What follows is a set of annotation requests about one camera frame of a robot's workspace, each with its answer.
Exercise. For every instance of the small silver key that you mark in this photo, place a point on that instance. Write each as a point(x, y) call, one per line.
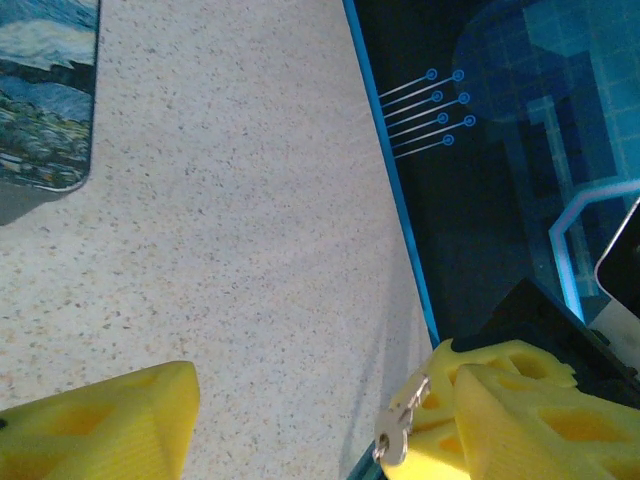
point(395, 432)

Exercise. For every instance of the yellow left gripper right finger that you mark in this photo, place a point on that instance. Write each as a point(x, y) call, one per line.
point(525, 440)

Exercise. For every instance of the dark panel with silver rim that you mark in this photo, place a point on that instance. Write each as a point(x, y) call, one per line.
point(622, 280)

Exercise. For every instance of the starry night painted tin box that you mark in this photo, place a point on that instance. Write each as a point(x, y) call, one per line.
point(45, 100)

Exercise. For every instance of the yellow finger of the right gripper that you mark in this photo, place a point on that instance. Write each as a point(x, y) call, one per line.
point(435, 455)
point(495, 356)

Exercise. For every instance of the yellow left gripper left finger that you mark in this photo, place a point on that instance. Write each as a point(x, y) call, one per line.
point(100, 430)

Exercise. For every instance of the dark blue circuit print mat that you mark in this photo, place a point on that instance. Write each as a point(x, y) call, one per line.
point(450, 225)

